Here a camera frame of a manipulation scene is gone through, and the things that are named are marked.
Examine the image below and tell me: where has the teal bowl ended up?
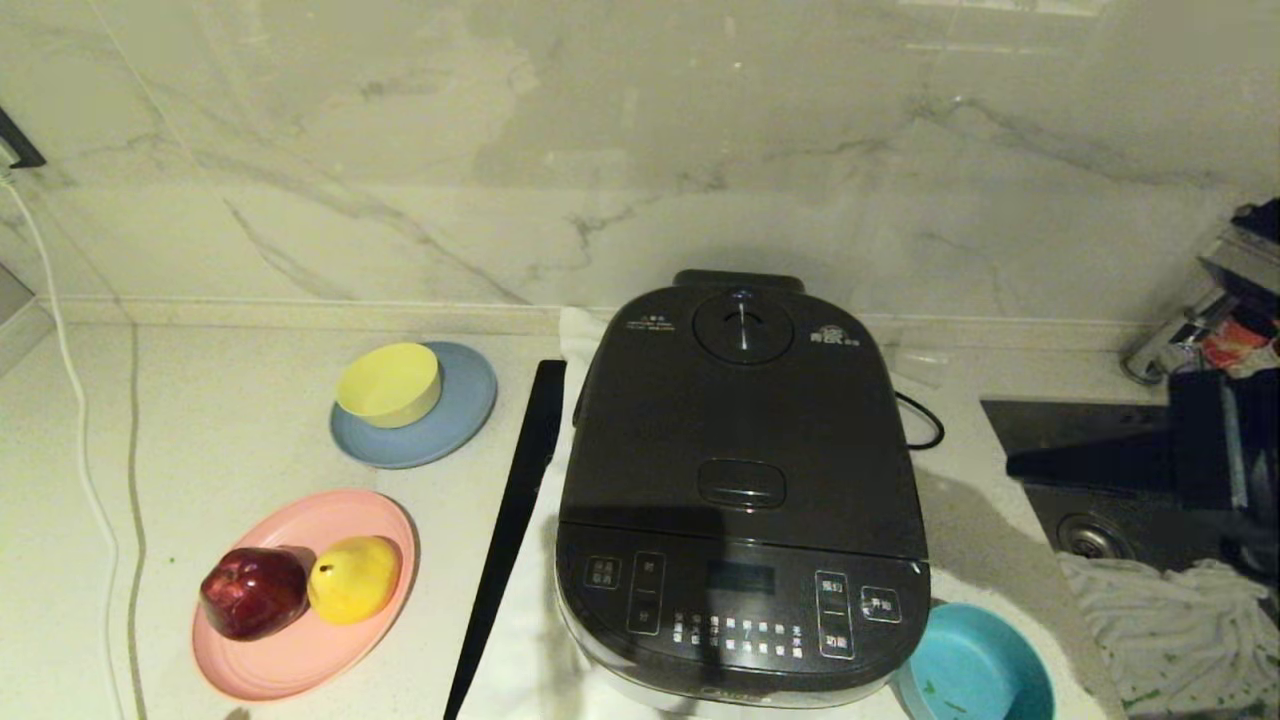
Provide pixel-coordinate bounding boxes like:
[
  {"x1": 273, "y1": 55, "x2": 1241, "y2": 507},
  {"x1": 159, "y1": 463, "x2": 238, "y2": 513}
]
[{"x1": 893, "y1": 602, "x2": 1057, "y2": 720}]

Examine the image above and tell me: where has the dark grey rice cooker lid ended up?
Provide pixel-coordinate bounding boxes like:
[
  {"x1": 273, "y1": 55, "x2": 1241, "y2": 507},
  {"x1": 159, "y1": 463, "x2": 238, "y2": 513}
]
[{"x1": 558, "y1": 270, "x2": 929, "y2": 561}]

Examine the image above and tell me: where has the yellow bowl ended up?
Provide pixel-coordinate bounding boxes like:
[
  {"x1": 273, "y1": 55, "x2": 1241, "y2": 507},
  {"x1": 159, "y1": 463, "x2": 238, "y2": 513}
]
[{"x1": 335, "y1": 342, "x2": 443, "y2": 430}]

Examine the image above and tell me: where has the dark metal sink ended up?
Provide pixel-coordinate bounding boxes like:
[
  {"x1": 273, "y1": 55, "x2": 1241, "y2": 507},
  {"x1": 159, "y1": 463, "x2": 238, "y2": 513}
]
[{"x1": 982, "y1": 400, "x2": 1280, "y2": 720}]

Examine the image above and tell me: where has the metal sink drain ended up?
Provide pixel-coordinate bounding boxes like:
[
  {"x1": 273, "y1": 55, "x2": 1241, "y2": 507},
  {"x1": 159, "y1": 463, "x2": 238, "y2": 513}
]
[{"x1": 1058, "y1": 513, "x2": 1136, "y2": 561}]

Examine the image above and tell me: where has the red printed can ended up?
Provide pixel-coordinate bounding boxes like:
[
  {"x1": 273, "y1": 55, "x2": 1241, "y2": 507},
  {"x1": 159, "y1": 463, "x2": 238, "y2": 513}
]
[{"x1": 1200, "y1": 318, "x2": 1276, "y2": 376}]

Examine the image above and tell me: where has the chrome faucet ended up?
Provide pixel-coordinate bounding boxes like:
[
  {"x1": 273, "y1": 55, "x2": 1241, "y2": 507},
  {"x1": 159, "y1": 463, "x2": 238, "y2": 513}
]
[{"x1": 1120, "y1": 290, "x2": 1241, "y2": 386}]

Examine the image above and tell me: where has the white cloth with green specks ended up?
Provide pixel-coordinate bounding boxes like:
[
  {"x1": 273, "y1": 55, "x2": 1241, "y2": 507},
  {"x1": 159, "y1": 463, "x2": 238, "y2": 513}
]
[{"x1": 1058, "y1": 552, "x2": 1280, "y2": 720}]

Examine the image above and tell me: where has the clear plastic cup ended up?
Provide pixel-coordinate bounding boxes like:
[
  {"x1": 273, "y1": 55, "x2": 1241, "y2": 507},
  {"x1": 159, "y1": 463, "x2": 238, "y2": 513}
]
[{"x1": 885, "y1": 345, "x2": 951, "y2": 391}]

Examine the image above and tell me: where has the black flat board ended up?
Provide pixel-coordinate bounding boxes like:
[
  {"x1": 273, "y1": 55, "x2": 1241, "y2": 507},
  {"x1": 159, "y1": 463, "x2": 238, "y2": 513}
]
[{"x1": 443, "y1": 358, "x2": 569, "y2": 720}]

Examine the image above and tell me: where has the blue plate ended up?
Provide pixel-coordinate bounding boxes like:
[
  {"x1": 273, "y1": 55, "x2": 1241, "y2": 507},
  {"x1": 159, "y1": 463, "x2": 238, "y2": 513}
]
[{"x1": 330, "y1": 341, "x2": 499, "y2": 470}]

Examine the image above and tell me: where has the yellow pear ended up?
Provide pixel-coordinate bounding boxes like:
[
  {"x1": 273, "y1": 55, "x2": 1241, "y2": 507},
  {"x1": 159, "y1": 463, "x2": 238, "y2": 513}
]
[{"x1": 307, "y1": 536, "x2": 403, "y2": 626}]

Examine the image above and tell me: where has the pink plate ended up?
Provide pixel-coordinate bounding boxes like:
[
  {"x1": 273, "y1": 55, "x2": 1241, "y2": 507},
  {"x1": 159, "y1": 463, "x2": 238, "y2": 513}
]
[{"x1": 192, "y1": 489, "x2": 419, "y2": 703}]

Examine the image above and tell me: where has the red apple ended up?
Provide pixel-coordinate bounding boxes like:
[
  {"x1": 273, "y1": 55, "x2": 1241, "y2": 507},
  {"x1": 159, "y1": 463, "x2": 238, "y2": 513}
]
[{"x1": 199, "y1": 546, "x2": 310, "y2": 643}]

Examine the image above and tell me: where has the black power cable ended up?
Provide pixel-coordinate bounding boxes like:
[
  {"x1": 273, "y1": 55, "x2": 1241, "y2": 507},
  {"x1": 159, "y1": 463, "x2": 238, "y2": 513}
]
[{"x1": 893, "y1": 390, "x2": 946, "y2": 453}]

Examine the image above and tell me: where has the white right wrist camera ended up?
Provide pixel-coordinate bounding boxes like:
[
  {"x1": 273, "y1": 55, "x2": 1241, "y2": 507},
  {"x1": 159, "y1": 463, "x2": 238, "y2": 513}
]
[{"x1": 1198, "y1": 200, "x2": 1280, "y2": 321}]

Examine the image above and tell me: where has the white power cable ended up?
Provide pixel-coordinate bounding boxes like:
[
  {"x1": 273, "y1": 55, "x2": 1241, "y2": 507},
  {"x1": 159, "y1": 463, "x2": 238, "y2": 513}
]
[{"x1": 0, "y1": 170, "x2": 136, "y2": 720}]

